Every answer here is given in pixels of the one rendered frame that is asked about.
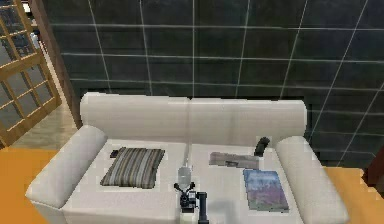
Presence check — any blue purple book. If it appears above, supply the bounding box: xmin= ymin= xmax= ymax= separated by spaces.
xmin=242 ymin=168 xmax=290 ymax=213

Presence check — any black remote control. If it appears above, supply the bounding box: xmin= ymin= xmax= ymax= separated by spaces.
xmin=253 ymin=136 xmax=271 ymax=158

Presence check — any wooden glass-pane door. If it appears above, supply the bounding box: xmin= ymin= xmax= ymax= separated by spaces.
xmin=0 ymin=0 xmax=63 ymax=148

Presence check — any white two-seat sofa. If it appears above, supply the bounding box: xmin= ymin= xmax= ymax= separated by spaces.
xmin=24 ymin=91 xmax=351 ymax=224

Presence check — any striped grey cushion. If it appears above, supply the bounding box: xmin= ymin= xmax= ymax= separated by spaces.
xmin=99 ymin=146 xmax=167 ymax=190

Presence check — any grey flat laptop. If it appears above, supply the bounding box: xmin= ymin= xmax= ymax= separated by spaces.
xmin=208 ymin=151 xmax=261 ymax=170

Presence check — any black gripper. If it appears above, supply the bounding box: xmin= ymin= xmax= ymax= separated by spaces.
xmin=173 ymin=181 xmax=198 ymax=210

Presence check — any pale grey mug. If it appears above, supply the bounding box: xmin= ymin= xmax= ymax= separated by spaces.
xmin=177 ymin=166 xmax=193 ymax=190

